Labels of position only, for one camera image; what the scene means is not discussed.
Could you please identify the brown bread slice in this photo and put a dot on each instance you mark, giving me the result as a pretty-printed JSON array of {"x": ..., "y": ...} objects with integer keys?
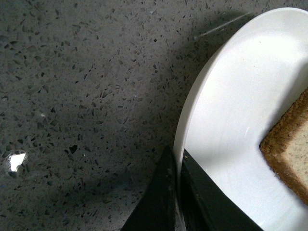
[{"x": 285, "y": 147}]

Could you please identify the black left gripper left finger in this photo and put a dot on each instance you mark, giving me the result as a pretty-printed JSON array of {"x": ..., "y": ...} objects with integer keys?
[{"x": 156, "y": 209}]

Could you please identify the white round plate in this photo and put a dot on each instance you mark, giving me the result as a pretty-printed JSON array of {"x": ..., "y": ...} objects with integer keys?
[{"x": 241, "y": 92}]

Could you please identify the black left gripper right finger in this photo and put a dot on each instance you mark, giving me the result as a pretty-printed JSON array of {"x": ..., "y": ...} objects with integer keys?
[{"x": 204, "y": 205}]

